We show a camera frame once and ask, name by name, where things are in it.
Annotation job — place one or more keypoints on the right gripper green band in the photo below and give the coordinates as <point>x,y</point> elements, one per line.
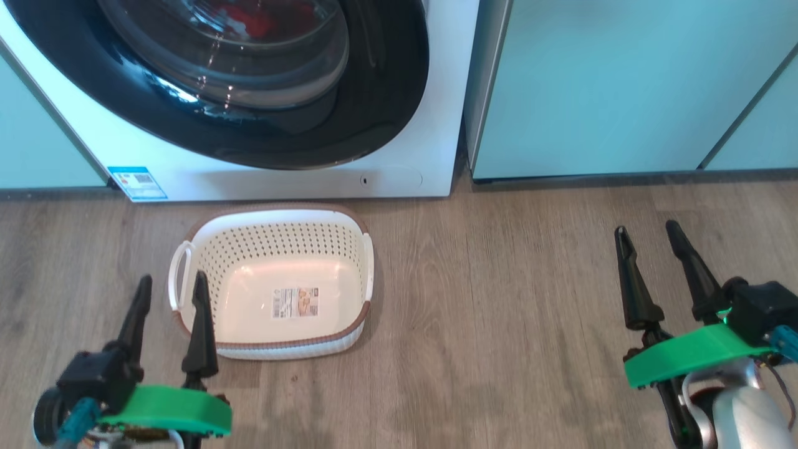
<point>692,352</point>

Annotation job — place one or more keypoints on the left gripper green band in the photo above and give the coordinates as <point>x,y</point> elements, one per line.
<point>174,408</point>

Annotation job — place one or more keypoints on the washing machine door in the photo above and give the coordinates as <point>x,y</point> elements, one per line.
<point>386,93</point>

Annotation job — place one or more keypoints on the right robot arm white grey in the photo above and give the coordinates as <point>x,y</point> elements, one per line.
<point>742,411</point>

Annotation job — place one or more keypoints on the white front-load washing machine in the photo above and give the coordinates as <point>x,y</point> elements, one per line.
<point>280,184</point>

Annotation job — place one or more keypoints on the basket product label sticker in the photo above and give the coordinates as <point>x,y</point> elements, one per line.
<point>295,302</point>

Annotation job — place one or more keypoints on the white perforated laundry basket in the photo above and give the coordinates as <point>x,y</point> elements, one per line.
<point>280,243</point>

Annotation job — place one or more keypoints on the blue energy label sticker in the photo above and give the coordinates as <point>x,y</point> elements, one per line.
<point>138,183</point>

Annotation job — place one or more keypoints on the pale green cabinet with grey side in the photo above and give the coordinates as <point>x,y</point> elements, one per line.
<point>592,93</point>

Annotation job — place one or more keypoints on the round white filter cover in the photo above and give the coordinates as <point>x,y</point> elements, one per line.
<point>393,179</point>

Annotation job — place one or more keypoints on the left black wrist camera box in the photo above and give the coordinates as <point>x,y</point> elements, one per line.
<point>93,374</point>

